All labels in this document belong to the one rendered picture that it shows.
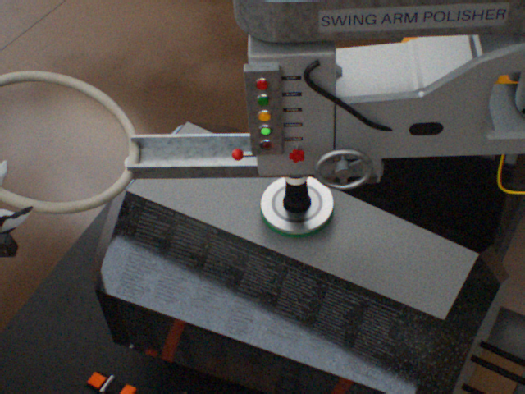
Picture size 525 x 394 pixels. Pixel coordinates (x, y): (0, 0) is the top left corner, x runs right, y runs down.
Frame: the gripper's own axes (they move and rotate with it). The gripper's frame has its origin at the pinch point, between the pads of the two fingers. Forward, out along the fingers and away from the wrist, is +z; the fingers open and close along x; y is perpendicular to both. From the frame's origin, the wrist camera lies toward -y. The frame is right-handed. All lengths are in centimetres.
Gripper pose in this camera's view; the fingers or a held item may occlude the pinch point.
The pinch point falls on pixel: (23, 185)
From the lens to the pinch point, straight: 172.5
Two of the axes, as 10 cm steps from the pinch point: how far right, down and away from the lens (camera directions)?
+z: 5.7, -6.9, 4.5
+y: -8.2, -4.0, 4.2
